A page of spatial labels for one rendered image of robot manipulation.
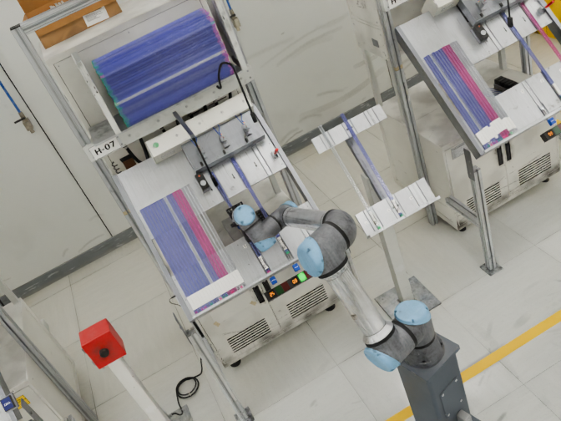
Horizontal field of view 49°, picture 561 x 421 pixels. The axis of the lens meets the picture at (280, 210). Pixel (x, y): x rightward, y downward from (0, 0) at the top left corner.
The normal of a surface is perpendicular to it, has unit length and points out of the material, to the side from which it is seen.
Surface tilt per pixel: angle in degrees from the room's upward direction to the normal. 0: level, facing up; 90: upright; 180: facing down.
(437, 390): 90
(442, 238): 0
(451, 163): 90
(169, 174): 42
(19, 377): 0
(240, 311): 90
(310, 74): 90
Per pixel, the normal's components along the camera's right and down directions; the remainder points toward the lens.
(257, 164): 0.03, -0.25
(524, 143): 0.39, 0.45
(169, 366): -0.32, -0.75
